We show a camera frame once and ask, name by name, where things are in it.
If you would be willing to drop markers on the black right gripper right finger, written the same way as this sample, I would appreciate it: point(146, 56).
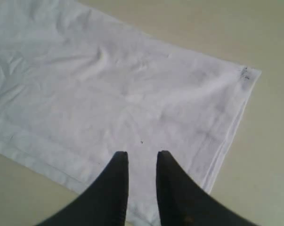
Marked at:
point(181, 202)

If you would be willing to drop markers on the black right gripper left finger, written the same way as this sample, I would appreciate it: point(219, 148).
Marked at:
point(103, 203)

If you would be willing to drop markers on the white t-shirt red lettering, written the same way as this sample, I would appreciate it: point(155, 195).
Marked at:
point(77, 85)

